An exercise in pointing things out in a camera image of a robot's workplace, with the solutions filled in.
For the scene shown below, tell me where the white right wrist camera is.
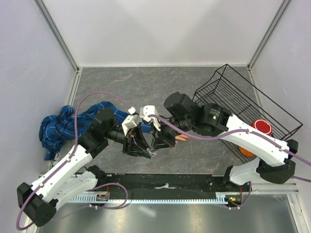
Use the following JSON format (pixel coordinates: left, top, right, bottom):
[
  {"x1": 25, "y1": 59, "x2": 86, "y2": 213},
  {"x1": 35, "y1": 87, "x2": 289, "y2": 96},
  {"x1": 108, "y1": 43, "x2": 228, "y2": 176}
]
[{"x1": 139, "y1": 105, "x2": 161, "y2": 133}]

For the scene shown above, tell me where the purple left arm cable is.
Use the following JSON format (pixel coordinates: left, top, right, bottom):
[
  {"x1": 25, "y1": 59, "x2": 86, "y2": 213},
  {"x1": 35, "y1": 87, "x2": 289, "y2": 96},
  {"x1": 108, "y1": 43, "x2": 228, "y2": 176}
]
[{"x1": 16, "y1": 91, "x2": 137, "y2": 231}]

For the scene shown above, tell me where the mannequin hand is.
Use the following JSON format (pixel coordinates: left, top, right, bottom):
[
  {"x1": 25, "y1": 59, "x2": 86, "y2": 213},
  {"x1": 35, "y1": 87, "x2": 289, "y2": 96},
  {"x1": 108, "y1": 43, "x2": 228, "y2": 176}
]
[{"x1": 175, "y1": 134, "x2": 189, "y2": 141}]

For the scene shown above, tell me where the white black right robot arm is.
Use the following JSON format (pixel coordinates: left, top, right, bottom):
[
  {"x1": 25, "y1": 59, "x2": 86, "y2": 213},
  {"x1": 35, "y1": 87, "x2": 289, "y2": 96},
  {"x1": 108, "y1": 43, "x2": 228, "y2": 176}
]
[{"x1": 141, "y1": 92, "x2": 298, "y2": 191}]

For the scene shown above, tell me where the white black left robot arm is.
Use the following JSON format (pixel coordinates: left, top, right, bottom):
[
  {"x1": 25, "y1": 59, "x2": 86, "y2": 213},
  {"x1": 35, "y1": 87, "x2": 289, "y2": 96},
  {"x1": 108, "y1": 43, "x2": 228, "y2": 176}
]
[{"x1": 17, "y1": 106, "x2": 157, "y2": 227}]

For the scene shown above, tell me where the blue plaid shirt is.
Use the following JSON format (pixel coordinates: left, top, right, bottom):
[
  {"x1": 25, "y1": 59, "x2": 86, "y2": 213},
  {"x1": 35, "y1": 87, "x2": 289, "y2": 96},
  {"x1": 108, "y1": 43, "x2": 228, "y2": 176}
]
[{"x1": 39, "y1": 101, "x2": 151, "y2": 161}]

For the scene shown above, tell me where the orange cup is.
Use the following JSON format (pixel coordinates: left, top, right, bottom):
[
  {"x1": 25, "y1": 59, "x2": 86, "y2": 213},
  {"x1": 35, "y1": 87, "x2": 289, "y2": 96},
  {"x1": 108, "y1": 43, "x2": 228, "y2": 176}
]
[{"x1": 239, "y1": 146, "x2": 254, "y2": 157}]

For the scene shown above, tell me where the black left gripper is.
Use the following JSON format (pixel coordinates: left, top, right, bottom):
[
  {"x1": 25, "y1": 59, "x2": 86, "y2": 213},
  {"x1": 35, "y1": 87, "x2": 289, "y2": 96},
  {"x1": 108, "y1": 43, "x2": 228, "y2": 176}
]
[{"x1": 105, "y1": 124, "x2": 154, "y2": 159}]

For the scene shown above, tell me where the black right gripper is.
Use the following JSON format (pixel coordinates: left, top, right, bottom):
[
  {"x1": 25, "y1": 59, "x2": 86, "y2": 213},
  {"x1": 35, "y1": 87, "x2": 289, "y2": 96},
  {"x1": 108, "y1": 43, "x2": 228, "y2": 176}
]
[{"x1": 150, "y1": 115, "x2": 192, "y2": 149}]

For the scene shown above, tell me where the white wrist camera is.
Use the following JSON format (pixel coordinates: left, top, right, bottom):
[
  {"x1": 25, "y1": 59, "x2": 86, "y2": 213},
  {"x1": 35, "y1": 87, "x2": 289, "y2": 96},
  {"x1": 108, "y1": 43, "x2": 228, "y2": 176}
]
[
  {"x1": 139, "y1": 105, "x2": 161, "y2": 133},
  {"x1": 121, "y1": 107, "x2": 140, "y2": 136}
]

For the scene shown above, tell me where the red mug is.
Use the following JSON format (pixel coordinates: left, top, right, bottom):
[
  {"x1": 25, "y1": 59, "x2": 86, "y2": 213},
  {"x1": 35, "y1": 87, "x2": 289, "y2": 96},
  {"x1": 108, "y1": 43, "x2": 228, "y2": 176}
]
[{"x1": 250, "y1": 119, "x2": 273, "y2": 136}]

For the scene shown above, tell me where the white slotted cable duct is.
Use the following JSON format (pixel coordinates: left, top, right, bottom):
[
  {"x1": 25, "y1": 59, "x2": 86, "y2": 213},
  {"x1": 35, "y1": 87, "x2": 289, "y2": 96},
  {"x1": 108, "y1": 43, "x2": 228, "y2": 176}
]
[{"x1": 69, "y1": 192, "x2": 230, "y2": 204}]

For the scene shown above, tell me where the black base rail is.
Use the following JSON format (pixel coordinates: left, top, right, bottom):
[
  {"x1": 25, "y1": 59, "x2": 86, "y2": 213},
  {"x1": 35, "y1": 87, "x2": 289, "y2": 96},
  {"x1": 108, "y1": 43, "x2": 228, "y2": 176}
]
[{"x1": 86, "y1": 166, "x2": 249, "y2": 198}]

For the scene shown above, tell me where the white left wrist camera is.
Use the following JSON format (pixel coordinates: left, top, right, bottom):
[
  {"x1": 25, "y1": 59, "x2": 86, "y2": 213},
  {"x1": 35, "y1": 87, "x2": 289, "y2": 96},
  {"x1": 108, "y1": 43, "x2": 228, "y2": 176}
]
[{"x1": 121, "y1": 107, "x2": 140, "y2": 136}]

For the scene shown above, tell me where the black wire rack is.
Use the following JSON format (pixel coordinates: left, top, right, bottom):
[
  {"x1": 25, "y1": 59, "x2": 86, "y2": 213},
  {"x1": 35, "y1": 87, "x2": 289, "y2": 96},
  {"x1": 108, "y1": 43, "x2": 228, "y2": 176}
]
[{"x1": 191, "y1": 64, "x2": 304, "y2": 168}]

